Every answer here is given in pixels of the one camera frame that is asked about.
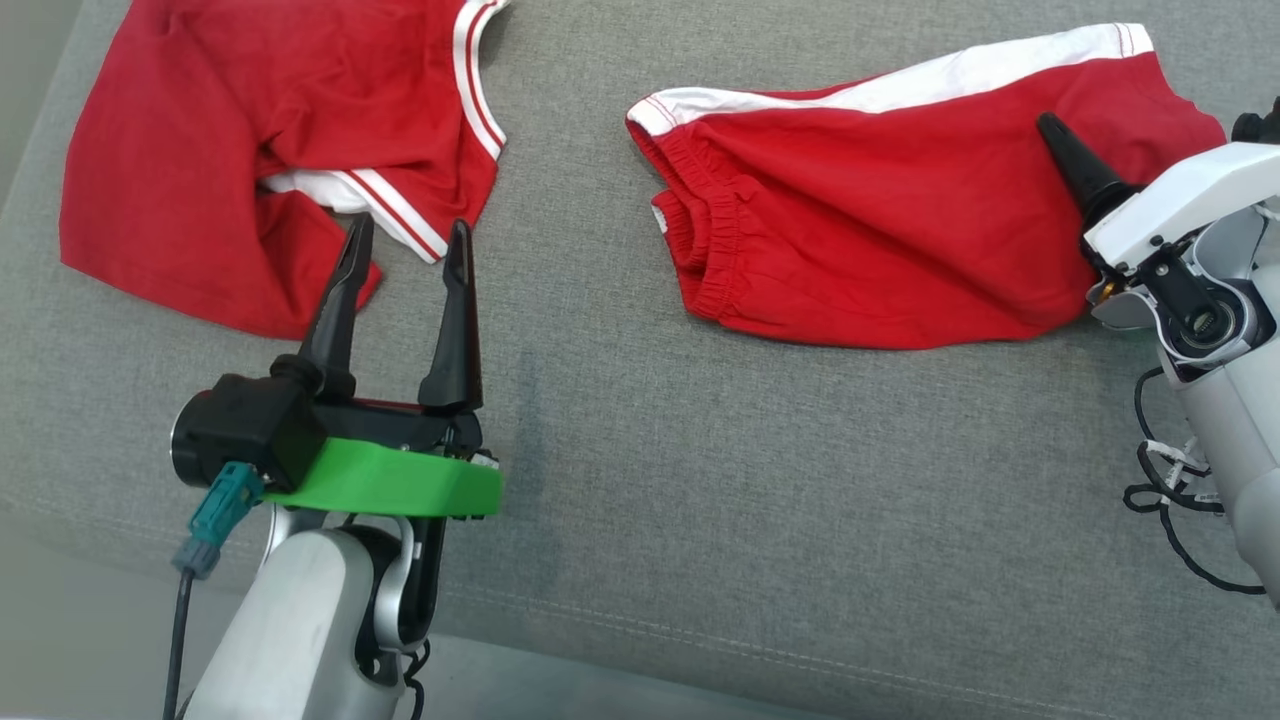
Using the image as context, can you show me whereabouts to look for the grey fabric sofa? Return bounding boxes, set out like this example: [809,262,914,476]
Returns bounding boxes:
[0,0,1280,720]

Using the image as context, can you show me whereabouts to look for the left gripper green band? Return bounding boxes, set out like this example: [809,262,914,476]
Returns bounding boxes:
[265,213,504,519]

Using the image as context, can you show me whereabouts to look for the red shorts white stripe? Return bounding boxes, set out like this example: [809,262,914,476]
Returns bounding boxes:
[627,22,1228,351]

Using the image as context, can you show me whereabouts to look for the left arm cable teal connector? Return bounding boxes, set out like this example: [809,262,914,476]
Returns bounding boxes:
[163,462,266,720]

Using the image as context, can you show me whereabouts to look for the red jersey shirt white sleeves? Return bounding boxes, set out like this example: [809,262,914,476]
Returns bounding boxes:
[58,0,511,341]

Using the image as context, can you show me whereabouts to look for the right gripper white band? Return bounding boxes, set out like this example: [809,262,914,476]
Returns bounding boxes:
[1037,112,1280,278]

